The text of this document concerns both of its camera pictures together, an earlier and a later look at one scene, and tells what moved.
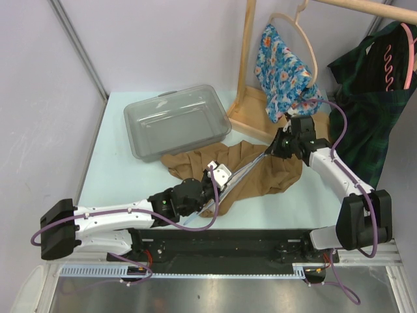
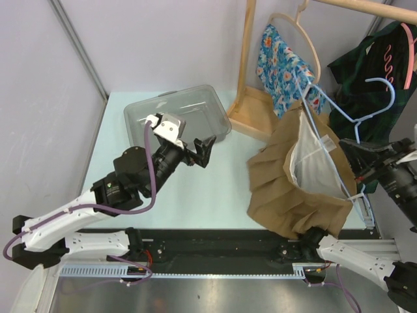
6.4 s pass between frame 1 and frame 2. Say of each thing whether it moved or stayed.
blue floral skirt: stayed
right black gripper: moved
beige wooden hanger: moved
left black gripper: moved
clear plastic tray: stayed
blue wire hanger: moved
